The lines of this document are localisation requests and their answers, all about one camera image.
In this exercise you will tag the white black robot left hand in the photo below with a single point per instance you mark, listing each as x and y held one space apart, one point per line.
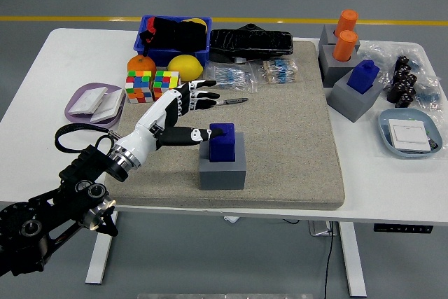
147 127

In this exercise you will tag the blue square seal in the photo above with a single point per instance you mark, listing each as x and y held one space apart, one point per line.
224 148
362 76

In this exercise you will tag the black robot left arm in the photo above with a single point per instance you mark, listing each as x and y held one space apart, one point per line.
77 173

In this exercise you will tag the grey square seal holder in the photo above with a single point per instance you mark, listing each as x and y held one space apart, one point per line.
222 176
350 103

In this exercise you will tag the grey seal holder block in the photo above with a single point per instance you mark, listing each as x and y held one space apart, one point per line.
327 36
330 68

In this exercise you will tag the orange cylinder seal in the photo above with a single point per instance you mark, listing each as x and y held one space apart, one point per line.
344 47
347 20

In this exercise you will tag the multicolour puzzle cube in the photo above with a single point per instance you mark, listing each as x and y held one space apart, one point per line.
166 80
138 85

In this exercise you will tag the orange fruit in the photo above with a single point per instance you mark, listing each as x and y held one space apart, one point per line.
140 65

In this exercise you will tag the purple shallow tray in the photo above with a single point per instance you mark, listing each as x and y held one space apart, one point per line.
78 119

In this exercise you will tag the yellow lemon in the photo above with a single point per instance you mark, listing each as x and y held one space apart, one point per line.
185 67

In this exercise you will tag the blue plastic bin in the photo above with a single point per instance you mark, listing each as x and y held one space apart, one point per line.
164 56

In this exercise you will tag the black silver pen tool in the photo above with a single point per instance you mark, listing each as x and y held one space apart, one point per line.
234 101

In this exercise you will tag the clear bag of blue resistors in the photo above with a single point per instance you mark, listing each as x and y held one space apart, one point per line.
280 71
231 76

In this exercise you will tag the black cloth with red patch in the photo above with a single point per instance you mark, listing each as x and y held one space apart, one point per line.
175 33

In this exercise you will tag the yellow item in bin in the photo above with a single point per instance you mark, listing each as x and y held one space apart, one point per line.
196 20

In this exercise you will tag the white table leg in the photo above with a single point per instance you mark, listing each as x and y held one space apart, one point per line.
353 260
101 250

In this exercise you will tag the grey-brown table mat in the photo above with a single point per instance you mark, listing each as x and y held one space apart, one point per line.
280 138

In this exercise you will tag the black wrapped flat package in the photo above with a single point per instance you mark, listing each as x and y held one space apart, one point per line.
252 41

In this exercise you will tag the grey box under table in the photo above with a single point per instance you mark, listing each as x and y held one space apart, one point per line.
320 229

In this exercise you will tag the blue-grey shallow tray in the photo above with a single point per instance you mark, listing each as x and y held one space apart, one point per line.
385 131

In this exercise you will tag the clear bag of small parts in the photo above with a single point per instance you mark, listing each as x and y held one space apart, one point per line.
379 54

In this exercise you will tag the black cylinder capacitor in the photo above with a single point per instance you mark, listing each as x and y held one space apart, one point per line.
402 63
411 82
400 77
395 91
409 91
404 101

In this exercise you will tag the black table control panel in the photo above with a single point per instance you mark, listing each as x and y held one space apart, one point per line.
402 228

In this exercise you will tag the small green circuit part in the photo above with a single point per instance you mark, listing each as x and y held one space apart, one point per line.
434 145

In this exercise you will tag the white switch panel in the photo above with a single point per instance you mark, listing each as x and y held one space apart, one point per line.
110 106
407 134
87 101

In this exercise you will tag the small white bracket under table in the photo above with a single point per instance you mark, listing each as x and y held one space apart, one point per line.
231 219

